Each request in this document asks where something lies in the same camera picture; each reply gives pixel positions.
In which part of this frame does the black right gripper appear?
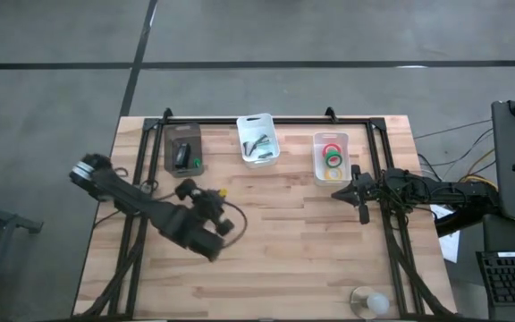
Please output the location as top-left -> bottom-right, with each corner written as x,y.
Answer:
331,164 -> 386,225

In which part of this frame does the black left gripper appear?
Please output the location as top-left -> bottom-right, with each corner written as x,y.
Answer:
174,178 -> 236,237

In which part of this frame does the green tape roll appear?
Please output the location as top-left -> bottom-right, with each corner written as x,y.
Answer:
324,150 -> 344,169

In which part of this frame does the red tape roll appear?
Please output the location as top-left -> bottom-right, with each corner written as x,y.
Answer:
321,142 -> 343,158

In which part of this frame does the black stapler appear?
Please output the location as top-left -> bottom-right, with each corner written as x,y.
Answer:
173,141 -> 193,172

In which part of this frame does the white plastic bin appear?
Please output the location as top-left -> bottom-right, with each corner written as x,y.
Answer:
235,113 -> 283,169
312,131 -> 352,187

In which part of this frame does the brass lamp with white bulb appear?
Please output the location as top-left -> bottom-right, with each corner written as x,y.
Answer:
350,285 -> 392,320

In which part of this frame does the white paper sheet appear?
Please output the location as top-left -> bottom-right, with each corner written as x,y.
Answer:
428,203 -> 463,265

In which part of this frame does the black desk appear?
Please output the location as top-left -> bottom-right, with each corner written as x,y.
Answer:
482,213 -> 515,322

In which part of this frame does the black keyboard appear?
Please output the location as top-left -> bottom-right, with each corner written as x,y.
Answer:
476,250 -> 515,321

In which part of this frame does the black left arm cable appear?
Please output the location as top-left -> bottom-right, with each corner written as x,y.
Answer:
219,199 -> 249,250

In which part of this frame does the black aluminium rig frame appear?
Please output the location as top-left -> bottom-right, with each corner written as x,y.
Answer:
90,106 -> 453,321

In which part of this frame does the black floor cable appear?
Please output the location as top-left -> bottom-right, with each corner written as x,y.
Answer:
413,118 -> 494,141

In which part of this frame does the yellow cable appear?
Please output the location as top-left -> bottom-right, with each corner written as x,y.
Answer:
462,147 -> 497,182

